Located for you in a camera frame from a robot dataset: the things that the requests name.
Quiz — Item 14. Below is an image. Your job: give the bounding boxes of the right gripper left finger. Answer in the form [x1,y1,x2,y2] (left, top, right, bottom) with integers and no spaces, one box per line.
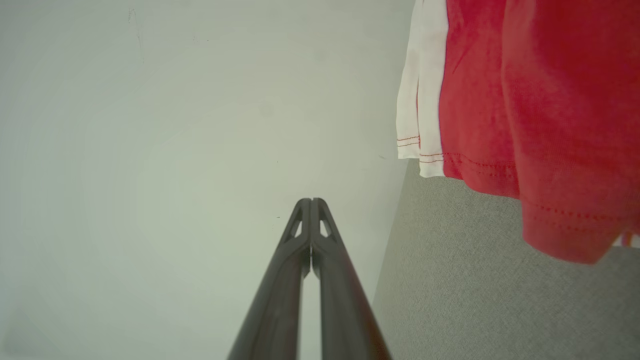
[227,197,312,360]

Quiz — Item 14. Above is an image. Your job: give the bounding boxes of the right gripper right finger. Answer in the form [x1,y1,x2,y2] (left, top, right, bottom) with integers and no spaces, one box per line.
[310,197,394,360]

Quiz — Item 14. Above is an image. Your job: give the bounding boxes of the red shorts white side stripe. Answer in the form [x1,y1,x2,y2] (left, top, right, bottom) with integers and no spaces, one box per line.
[396,0,640,265]

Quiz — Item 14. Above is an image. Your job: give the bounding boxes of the grey fabric sofa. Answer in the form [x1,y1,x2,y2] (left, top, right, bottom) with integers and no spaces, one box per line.
[372,159,640,360]

